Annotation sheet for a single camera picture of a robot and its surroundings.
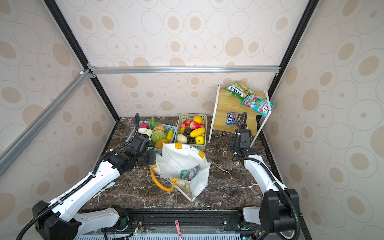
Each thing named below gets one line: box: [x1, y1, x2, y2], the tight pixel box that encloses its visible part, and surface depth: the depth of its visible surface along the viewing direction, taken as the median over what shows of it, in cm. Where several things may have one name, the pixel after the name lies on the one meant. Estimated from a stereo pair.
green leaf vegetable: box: [149, 116, 162, 130], surface depth 105 cm
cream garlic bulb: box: [177, 133, 188, 144], surface depth 100 cm
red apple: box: [190, 121, 201, 130], surface depth 108 cm
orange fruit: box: [193, 115, 203, 125], surface depth 112 cm
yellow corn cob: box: [167, 129, 174, 141], surface depth 105 cm
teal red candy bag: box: [241, 93, 277, 118], surface depth 79 cm
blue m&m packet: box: [226, 111, 237, 126], surface depth 99 cm
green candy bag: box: [225, 80, 254, 101], surface depth 86 cm
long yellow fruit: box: [189, 127, 206, 138], surface depth 104 cm
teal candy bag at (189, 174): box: [180, 164, 201, 181], surface depth 82 cm
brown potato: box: [153, 124, 166, 132], surface depth 105 cm
